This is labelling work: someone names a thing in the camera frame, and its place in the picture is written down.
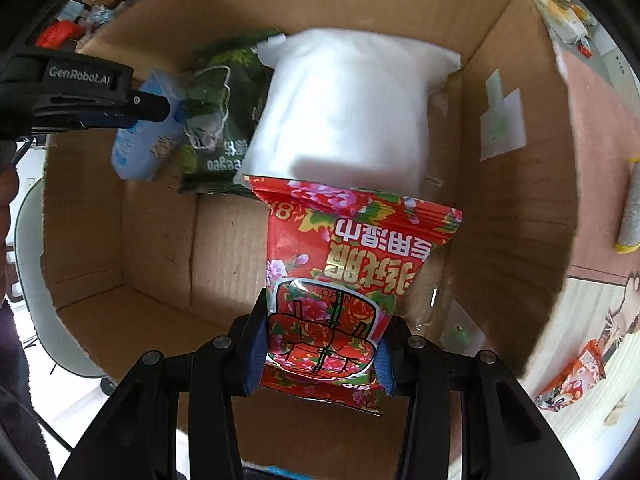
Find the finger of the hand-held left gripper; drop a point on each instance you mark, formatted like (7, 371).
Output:
(134, 109)

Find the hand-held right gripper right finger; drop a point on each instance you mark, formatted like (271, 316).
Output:
(384, 362)

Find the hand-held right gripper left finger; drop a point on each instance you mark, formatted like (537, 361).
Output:
(254, 355)

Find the light blue tissue pack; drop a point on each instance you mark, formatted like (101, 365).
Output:
(145, 145)

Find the green snack packet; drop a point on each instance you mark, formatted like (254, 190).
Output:
(220, 110)

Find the red floral wet wipes pack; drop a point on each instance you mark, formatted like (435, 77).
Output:
(350, 280)

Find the cardboard box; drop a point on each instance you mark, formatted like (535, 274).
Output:
(320, 210)

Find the white tissue roll pack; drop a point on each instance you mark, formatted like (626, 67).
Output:
(345, 110)

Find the red floral packet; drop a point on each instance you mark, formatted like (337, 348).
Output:
(572, 377)

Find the grey and yellow sponge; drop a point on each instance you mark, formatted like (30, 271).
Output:
(630, 210)

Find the yellow and white packets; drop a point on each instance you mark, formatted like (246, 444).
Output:
(552, 0)

